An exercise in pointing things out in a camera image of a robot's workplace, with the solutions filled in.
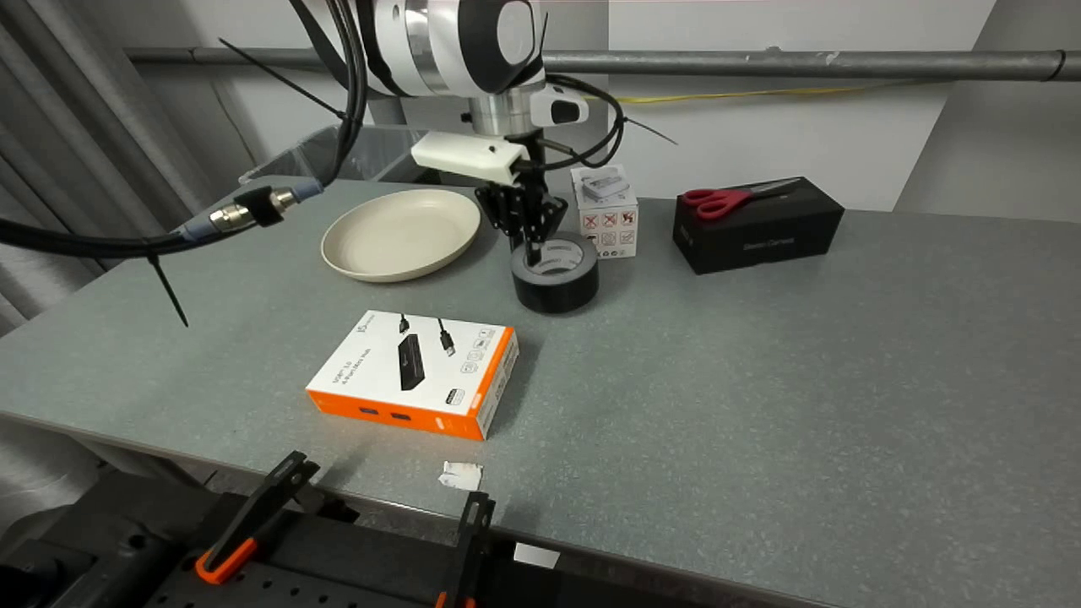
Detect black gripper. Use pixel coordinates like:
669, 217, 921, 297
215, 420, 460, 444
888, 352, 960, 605
474, 128, 573, 272

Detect grey tape roll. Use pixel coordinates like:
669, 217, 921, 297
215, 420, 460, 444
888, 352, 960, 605
511, 233, 603, 318

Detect beige round plate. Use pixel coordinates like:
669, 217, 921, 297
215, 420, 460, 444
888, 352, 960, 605
316, 185, 485, 289

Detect small white printed box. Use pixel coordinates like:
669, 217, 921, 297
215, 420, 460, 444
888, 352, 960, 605
567, 165, 642, 264

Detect white and orange product box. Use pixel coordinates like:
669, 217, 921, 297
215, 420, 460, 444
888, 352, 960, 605
304, 307, 522, 444

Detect small white paper scrap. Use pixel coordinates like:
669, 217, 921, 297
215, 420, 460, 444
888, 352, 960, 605
434, 460, 485, 494

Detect black rectangular box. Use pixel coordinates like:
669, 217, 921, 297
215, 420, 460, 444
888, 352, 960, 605
669, 178, 846, 276

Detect white label sticker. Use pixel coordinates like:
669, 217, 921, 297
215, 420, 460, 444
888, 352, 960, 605
511, 540, 564, 575

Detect black and orange bar clamp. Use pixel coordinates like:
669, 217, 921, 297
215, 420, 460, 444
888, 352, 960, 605
431, 491, 499, 608
192, 451, 322, 593

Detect grey metal pipe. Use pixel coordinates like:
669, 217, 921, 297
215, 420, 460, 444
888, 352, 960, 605
122, 45, 1081, 85

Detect black zip tie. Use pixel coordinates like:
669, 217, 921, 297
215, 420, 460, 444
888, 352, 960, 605
145, 249, 192, 330

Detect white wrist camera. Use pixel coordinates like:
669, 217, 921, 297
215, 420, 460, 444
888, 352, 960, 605
405, 128, 532, 190

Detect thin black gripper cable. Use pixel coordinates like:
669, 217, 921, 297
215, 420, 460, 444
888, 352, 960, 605
544, 67, 633, 177

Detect red handled scissors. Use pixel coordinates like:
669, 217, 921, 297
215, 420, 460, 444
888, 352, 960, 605
675, 173, 810, 224

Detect thick black cable with connector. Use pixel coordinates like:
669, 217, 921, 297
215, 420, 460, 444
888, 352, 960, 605
0, 0, 377, 264

